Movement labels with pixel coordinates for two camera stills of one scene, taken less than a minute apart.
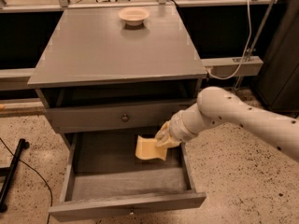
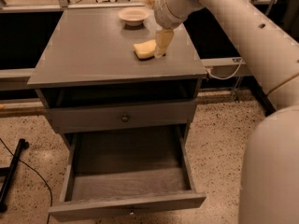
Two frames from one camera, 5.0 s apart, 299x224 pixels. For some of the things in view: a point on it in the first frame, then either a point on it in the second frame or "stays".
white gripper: [176, 127] -> [163, 14]
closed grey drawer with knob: [116, 117] stays
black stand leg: [8, 173] stays
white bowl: [134, 16] stays
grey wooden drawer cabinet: [98, 74] stays
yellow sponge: [149, 148] -> [146, 49]
